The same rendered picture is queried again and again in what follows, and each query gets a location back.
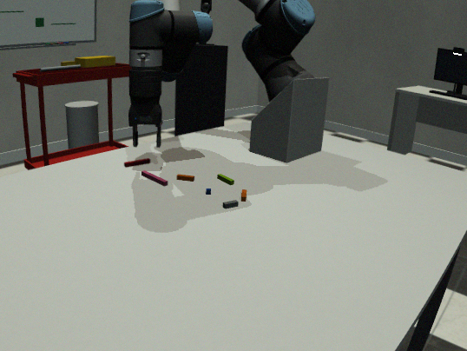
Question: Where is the pink rod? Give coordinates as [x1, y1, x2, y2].
[141, 170, 168, 186]

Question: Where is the red rod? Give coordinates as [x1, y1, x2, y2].
[124, 158, 150, 167]

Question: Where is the lime green rod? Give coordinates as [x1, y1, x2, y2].
[217, 174, 234, 185]

